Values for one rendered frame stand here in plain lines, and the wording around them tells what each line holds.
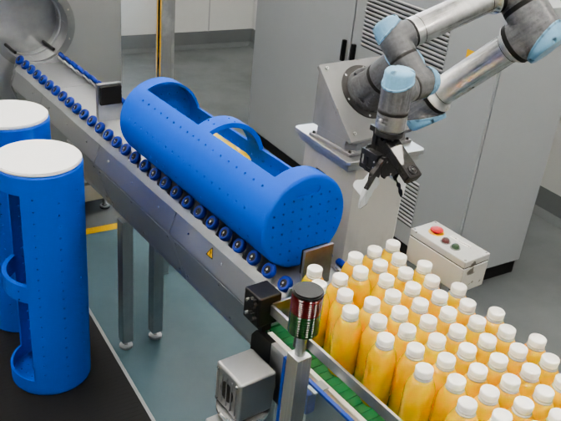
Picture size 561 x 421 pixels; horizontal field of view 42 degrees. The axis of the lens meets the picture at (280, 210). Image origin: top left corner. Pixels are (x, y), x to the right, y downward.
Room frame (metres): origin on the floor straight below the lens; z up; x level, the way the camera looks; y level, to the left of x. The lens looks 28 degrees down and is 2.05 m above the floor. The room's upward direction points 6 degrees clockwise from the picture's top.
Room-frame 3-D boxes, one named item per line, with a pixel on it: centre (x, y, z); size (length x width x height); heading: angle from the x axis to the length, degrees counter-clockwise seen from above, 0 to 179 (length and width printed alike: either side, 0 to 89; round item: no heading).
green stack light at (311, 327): (1.19, -0.07, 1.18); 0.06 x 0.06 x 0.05
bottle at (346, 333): (1.40, -0.19, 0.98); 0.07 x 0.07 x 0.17
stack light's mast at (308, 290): (1.19, -0.07, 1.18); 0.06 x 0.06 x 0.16
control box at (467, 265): (1.74, -0.47, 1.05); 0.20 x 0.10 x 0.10; 39
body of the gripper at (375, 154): (1.71, -0.24, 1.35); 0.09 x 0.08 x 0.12; 39
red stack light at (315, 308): (1.19, -0.07, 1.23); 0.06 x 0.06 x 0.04
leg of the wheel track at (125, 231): (2.49, 0.60, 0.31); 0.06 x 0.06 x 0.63; 39
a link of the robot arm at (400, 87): (1.70, -0.25, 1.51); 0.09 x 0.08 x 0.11; 141
